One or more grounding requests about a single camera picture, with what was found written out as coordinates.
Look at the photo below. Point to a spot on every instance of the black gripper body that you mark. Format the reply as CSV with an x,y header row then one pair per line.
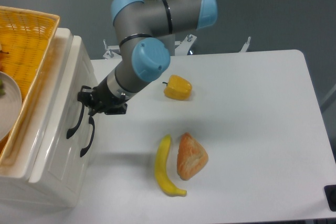
x,y
110,94

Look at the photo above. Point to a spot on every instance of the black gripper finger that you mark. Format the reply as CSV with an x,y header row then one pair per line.
x,y
85,97
109,111

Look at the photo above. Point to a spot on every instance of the black top drawer handle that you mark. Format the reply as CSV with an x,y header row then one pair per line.
x,y
73,130

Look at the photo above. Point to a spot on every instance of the black drawer handle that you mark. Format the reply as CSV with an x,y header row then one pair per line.
x,y
73,130
89,138

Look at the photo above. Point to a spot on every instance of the white top drawer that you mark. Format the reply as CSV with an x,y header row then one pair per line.
x,y
59,169

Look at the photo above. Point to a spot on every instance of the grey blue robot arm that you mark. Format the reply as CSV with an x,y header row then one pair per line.
x,y
139,26

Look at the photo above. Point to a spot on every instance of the white drawer cabinet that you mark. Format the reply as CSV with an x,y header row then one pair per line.
x,y
19,160

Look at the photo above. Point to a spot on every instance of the yellow bell pepper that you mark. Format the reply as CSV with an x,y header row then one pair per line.
x,y
177,88

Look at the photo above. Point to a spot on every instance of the yellow banana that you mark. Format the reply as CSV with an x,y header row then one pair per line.
x,y
160,172

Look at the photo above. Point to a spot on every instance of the grey plate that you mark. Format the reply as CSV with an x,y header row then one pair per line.
x,y
11,104

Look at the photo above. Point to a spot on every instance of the green grapes on plate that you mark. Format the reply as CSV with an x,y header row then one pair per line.
x,y
2,91

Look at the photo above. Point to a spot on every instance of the yellow wicker basket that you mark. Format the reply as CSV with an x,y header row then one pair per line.
x,y
26,35

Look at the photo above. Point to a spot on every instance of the orange bread pastry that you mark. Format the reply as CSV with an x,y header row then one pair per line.
x,y
192,157

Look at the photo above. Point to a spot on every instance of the pear in basket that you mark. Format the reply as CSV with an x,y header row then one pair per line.
x,y
2,51

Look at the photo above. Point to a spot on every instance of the black object at table edge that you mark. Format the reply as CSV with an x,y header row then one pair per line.
x,y
330,192

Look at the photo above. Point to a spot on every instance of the black lower drawer handle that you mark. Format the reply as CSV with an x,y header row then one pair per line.
x,y
89,138

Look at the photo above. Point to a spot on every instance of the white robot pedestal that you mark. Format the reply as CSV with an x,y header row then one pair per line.
x,y
170,44

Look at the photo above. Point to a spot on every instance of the right metal table bracket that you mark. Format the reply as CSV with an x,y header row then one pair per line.
x,y
246,45

